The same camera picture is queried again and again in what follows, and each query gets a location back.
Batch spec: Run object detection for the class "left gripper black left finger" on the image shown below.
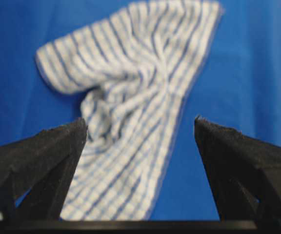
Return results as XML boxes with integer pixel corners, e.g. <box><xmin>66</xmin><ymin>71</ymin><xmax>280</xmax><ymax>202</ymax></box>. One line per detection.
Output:
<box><xmin>0</xmin><ymin>118</ymin><xmax>87</xmax><ymax>221</ymax></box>

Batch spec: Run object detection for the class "blue table cloth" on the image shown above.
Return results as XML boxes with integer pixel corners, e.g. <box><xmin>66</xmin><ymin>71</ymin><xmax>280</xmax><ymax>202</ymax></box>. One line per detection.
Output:
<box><xmin>0</xmin><ymin>0</ymin><xmax>281</xmax><ymax>220</ymax></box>

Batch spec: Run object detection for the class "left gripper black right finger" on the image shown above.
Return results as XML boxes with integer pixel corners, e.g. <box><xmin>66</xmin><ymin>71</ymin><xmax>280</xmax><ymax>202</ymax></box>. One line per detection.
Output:
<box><xmin>194</xmin><ymin>117</ymin><xmax>281</xmax><ymax>232</ymax></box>

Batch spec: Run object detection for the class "white blue striped towel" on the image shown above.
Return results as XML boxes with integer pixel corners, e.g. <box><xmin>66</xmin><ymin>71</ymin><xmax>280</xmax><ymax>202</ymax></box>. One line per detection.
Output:
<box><xmin>36</xmin><ymin>0</ymin><xmax>222</xmax><ymax>220</ymax></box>

